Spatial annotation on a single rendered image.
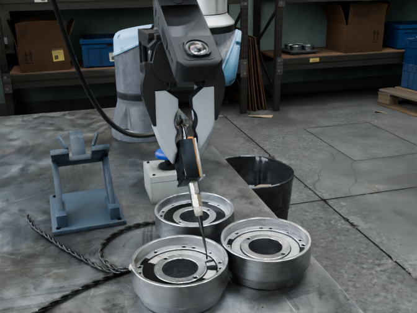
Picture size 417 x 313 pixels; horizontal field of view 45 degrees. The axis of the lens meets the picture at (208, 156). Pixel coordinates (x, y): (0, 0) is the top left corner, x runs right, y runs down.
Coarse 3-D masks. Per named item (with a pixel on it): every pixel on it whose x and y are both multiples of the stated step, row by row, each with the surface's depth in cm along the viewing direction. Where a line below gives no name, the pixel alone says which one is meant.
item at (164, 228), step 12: (204, 192) 71; (156, 204) 67; (168, 204) 70; (216, 204) 70; (228, 204) 68; (156, 216) 64; (180, 216) 67; (192, 216) 69; (204, 216) 68; (228, 216) 64; (156, 228) 65; (168, 228) 63; (180, 228) 62; (192, 228) 62; (204, 228) 62; (216, 228) 62; (216, 240) 63
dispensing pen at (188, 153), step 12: (180, 120) 60; (180, 132) 60; (180, 144) 57; (192, 144) 58; (180, 156) 58; (192, 156) 57; (180, 168) 58; (192, 168) 57; (180, 180) 59; (192, 180) 58; (192, 192) 58; (192, 204) 58; (204, 240) 57
